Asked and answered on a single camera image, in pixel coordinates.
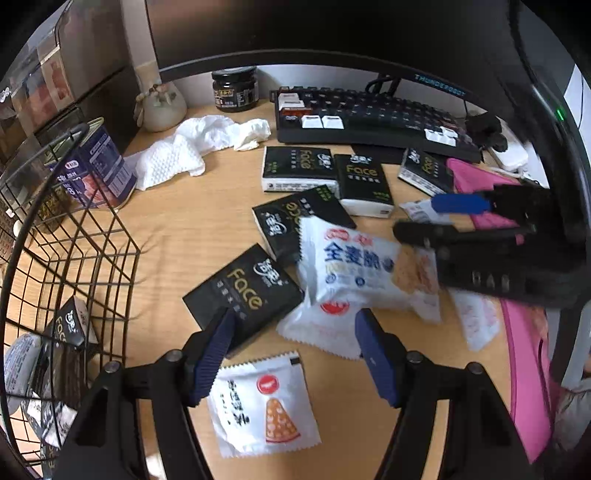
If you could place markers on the pink mouse pad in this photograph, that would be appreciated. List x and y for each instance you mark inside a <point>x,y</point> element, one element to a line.
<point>526,369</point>

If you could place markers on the black power adapter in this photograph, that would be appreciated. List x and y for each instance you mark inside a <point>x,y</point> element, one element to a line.
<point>485,127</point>

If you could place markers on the clear glass jar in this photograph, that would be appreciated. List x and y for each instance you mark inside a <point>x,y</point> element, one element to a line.
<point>46,207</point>

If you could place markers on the white crumpled tissue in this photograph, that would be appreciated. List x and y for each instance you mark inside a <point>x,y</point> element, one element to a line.
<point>251,134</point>

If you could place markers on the white textured paper towel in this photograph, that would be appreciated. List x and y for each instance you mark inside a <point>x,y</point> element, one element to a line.
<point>166,161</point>

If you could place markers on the pile of black tissue packets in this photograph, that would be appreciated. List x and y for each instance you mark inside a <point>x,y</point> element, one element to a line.
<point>295,168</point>

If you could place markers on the black mechanical keyboard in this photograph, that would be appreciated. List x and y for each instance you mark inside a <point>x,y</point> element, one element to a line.
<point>369,115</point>

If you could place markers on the smoky acrylic storage box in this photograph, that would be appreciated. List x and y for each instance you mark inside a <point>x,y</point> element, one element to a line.
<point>69,69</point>

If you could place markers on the black pocket tissue pack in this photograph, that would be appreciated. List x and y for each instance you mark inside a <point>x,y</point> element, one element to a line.
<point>244,290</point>

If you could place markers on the black glass jar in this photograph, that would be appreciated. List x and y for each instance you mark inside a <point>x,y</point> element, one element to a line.
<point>233,92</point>

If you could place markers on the white power strip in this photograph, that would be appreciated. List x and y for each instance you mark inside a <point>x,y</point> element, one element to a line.
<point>510,154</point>

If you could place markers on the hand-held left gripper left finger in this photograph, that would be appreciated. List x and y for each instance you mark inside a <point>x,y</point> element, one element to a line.
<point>212,360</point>

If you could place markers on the blue tin can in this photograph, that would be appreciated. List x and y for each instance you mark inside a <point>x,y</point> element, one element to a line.
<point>97,170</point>

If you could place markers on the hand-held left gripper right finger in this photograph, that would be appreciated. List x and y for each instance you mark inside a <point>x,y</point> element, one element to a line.
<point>376,360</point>

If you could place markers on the black curved computer monitor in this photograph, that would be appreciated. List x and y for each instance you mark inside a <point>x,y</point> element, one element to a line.
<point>323,27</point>

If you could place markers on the small beige ceramic vase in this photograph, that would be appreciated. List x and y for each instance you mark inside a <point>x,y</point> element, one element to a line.
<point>161,113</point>

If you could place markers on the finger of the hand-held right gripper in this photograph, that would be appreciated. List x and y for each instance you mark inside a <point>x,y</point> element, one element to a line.
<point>461,204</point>
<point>438,233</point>

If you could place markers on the small white orange-print sachet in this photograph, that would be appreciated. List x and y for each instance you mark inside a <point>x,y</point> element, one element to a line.
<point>258,406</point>

